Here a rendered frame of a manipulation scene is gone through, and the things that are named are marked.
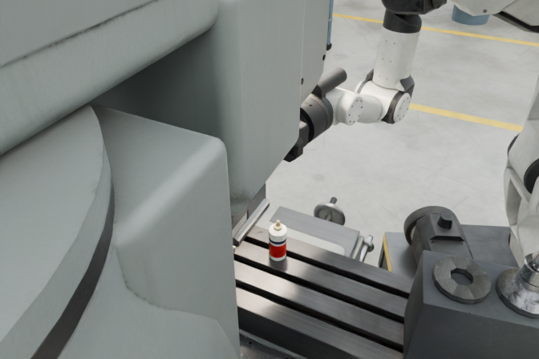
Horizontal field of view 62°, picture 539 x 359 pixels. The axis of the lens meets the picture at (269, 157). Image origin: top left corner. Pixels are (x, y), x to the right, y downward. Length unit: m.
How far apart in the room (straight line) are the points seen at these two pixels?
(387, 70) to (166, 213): 0.94
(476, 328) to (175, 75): 0.62
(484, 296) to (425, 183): 2.06
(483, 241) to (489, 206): 1.11
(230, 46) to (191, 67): 0.04
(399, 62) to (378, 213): 1.51
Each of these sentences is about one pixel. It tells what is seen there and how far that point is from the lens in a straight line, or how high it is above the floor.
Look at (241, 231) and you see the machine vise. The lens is 1.09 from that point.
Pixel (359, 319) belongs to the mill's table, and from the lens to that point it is 0.98.
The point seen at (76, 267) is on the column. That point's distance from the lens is 0.21.
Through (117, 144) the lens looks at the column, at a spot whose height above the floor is 1.52.
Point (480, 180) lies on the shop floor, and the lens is 2.99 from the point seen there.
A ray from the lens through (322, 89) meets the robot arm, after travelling 0.90.
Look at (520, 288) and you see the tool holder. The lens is 0.83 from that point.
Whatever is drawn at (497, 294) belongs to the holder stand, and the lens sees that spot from 0.84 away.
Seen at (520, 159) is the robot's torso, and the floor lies 1.03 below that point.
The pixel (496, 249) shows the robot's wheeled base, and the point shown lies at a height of 0.57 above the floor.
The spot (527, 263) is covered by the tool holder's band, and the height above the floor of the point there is 1.17.
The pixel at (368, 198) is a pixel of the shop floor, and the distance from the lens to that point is 2.64.
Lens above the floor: 1.70
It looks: 36 degrees down
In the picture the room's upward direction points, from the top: straight up
